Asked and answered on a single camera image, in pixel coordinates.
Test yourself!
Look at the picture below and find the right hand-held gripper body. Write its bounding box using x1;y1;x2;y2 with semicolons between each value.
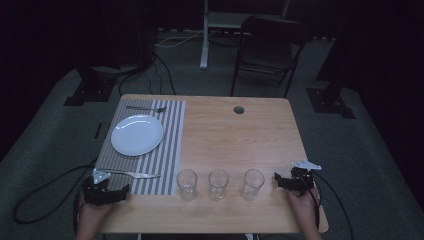
289;159;323;198

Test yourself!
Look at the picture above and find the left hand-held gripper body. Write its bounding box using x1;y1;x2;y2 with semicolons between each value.
81;168;118;206

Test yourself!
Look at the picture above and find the person's left hand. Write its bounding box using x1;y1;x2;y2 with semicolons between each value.
78;200;116;234

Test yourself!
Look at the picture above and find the person's right hand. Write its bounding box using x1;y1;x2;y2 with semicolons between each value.
287;188;322;231

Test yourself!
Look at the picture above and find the metal table knife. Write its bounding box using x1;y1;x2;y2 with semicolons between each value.
99;169;162;180

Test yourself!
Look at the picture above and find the clear drinking glass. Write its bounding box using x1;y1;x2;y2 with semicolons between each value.
240;168;266;202
207;168;230;202
176;168;199;202

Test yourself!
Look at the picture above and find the white round plate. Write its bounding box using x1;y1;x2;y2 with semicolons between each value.
110;114;165;157

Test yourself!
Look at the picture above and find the grey striped placemat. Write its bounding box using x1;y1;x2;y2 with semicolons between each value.
94;98;187;196

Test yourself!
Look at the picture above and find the metal fork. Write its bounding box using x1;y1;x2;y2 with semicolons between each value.
125;105;168;114

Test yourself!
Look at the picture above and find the black folding chair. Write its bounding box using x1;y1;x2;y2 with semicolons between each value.
229;15;309;99

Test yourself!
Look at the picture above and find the white metal stand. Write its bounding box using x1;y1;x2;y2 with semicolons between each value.
199;0;291;71

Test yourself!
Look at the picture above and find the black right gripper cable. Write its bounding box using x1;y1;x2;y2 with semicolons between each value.
298;170;355;240

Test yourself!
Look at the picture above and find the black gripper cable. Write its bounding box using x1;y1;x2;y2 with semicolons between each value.
298;170;355;240
11;157;100;240

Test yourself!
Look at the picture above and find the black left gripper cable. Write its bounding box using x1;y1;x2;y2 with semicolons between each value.
11;157;100;240

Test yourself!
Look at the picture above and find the black stand with base plate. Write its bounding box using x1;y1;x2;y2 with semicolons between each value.
305;0;357;120
63;0;118;108

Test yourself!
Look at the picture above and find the black floor cable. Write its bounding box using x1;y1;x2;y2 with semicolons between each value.
117;51;177;98

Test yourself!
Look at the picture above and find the white floor cable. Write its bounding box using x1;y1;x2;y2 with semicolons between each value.
154;29;218;49

